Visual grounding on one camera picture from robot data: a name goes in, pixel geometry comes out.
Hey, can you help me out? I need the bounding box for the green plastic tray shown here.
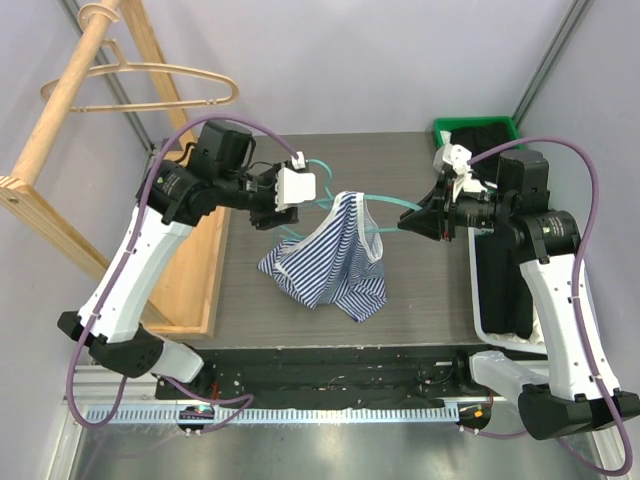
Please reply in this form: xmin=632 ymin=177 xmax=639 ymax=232
xmin=432 ymin=116 xmax=524 ymax=151

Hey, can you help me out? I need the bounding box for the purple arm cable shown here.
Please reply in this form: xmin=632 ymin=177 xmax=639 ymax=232
xmin=467 ymin=136 xmax=632 ymax=476
xmin=65 ymin=113 xmax=306 ymax=434

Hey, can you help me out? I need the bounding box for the white perforated laundry basket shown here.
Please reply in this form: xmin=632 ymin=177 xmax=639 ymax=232
xmin=468 ymin=229 xmax=546 ymax=355

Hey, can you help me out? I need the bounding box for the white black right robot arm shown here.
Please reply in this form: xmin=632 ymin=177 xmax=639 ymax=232
xmin=398 ymin=145 xmax=639 ymax=440

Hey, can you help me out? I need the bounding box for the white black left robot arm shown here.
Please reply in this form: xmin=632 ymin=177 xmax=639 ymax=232
xmin=58 ymin=114 xmax=307 ymax=399

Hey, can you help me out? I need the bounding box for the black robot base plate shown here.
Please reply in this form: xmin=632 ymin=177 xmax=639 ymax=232
xmin=155 ymin=346 xmax=487 ymax=410

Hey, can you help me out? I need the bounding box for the blue white striped tank top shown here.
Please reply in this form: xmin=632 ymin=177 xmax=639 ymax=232
xmin=257 ymin=191 xmax=387 ymax=323

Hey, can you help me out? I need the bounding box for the wooden hanger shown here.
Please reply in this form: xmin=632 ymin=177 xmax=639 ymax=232
xmin=40 ymin=1 xmax=239 ymax=113

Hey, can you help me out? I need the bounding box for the black garment in basket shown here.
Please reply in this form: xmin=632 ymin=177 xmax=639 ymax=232
xmin=475 ymin=235 xmax=533 ymax=338

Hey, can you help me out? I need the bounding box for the wooden tray base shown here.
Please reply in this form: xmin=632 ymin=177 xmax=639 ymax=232
xmin=134 ymin=150 xmax=237 ymax=339

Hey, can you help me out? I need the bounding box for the black garment in tray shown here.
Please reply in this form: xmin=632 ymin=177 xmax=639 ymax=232
xmin=450 ymin=122 xmax=515 ymax=155

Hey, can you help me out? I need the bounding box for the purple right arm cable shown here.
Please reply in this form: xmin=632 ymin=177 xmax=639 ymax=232
xmin=467 ymin=136 xmax=632 ymax=476

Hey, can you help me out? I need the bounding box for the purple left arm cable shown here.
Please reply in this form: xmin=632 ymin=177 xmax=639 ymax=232
xmin=65 ymin=113 xmax=306 ymax=434

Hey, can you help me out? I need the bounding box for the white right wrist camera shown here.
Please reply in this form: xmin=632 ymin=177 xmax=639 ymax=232
xmin=433 ymin=143 xmax=488 ymax=201

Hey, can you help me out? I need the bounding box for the white slotted cable duct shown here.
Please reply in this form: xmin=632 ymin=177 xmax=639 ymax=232
xmin=110 ymin=403 xmax=459 ymax=425

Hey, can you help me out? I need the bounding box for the wooden clothes rack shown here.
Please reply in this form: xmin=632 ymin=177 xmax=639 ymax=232
xmin=0 ymin=0 xmax=204 ymax=326

